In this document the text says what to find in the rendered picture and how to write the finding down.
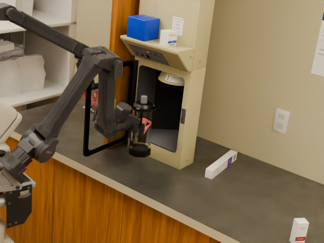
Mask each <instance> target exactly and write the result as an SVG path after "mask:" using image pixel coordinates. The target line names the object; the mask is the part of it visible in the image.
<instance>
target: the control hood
mask: <svg viewBox="0 0 324 243"><path fill-rule="evenodd" d="M120 38H121V40H122V41H123V43H124V44H125V46H126V47H127V49H128V50H129V52H130V53H131V55H134V56H136V55H135V53H134V52H133V50H132V49H131V47H130V46H129V44H131V45H134V46H138V47H141V48H144V49H148V50H151V51H155V52H158V53H161V54H163V56H164V58H165V59H166V61H167V62H168V64H169V65H167V66H170V67H173V68H177V69H180V70H183V71H186V72H190V71H191V69H192V61H193V54H194V48H190V47H187V46H183V45H180V44H176V46H170V47H166V46H164V45H161V44H160V39H155V40H148V41H141V40H136V39H133V38H129V37H127V35H121V36H120ZM138 57H139V56H138ZM141 58H143V57H141ZM144 59H146V58H144ZM147 60H148V59H147ZM150 61H153V60H150ZM154 62H156V61H154ZM157 63H159V62H157ZM160 64H162V63H160ZM163 65H166V64H163Z"/></svg>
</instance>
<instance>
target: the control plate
mask: <svg viewBox="0 0 324 243"><path fill-rule="evenodd" d="M129 46H130V47H131V49H132V50H133V52H134V53H135V55H137V56H140V57H143V58H146V59H149V60H153V61H156V62H159V63H162V64H166V65H169V64H168V62H167V61H166V59H165V58H164V56H163V54H161V53H158V52H155V51H151V50H148V49H144V48H141V47H138V46H134V45H131V44H129ZM147 51H148V52H149V53H148V52H147ZM137 53H138V54H137ZM141 54H143V55H144V56H142V55H141ZM155 54H156V55H155ZM146 55H148V56H149V57H150V58H147V56H146ZM152 57H153V59H152ZM156 58H157V59H158V60H156ZM161 60H162V61H161Z"/></svg>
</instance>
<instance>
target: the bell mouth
mask: <svg viewBox="0 0 324 243"><path fill-rule="evenodd" d="M158 79H159V80H160V81H161V82H163V83H166V84H170V85H176V86H184V84H185V81H184V79H183V78H182V77H179V76H176V75H172V74H169V73H166V72H163V71H162V72H161V73H160V75H159V76H158Z"/></svg>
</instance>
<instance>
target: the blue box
mask: <svg viewBox="0 0 324 243"><path fill-rule="evenodd" d="M159 25H160V19H159V18H156V17H152V16H148V15H144V14H141V15H133V16H128V23H127V37H129V38H133V39H136V40H140V41H149V40H155V39H158V34H159Z"/></svg>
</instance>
